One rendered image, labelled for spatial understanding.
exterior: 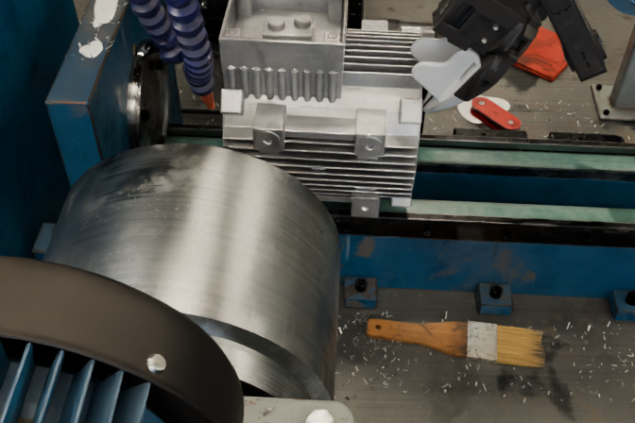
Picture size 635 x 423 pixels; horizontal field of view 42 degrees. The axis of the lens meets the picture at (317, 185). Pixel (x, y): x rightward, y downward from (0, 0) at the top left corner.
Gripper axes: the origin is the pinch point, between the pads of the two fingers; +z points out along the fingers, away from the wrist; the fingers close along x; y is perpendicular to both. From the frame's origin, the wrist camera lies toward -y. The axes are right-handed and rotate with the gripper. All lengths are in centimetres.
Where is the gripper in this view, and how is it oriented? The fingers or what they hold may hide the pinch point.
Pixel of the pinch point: (437, 103)
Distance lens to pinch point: 82.1
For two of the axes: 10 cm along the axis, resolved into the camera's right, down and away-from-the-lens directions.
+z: -5.0, 5.8, 6.4
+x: -0.6, 7.1, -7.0
